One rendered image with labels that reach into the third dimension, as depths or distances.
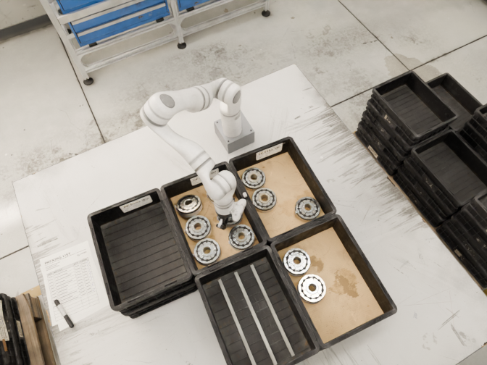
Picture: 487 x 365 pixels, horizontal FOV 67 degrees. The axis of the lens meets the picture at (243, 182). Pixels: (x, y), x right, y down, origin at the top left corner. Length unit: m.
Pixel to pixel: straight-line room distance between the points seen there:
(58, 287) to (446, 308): 1.58
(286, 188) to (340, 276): 0.42
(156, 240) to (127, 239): 0.12
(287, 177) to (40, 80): 2.47
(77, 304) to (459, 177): 2.06
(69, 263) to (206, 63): 2.05
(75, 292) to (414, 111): 2.03
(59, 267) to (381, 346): 1.35
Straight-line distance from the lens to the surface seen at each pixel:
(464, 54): 3.72
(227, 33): 3.49
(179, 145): 1.21
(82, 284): 1.74
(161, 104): 1.19
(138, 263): 1.55
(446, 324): 1.74
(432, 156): 2.44
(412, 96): 2.52
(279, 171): 1.64
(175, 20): 3.24
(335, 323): 1.47
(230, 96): 1.53
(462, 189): 2.40
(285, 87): 2.10
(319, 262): 1.50
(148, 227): 1.59
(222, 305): 1.45
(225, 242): 1.51
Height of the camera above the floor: 2.26
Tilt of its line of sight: 62 degrees down
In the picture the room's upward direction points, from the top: 3 degrees counter-clockwise
